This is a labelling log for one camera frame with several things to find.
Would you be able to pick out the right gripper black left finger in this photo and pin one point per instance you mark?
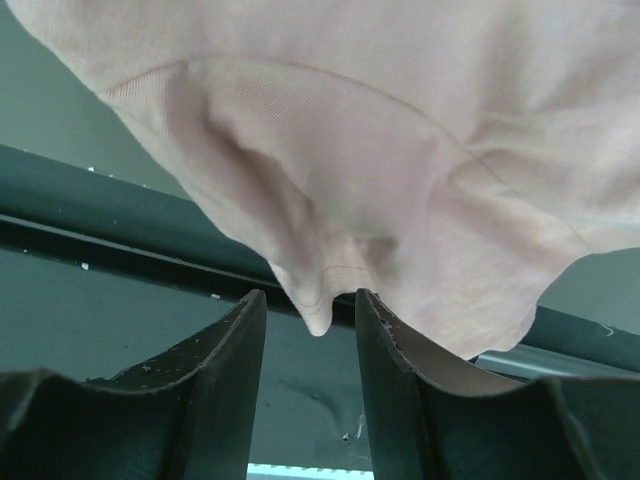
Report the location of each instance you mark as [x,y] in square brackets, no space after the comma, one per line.
[187,413]

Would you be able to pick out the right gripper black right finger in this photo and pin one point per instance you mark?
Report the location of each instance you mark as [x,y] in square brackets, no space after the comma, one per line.
[433,415]

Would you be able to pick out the pink printed t-shirt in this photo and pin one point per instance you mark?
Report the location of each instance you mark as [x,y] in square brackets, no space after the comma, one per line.
[455,157]

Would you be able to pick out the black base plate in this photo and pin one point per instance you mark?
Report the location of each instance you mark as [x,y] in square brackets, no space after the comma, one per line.
[98,275]

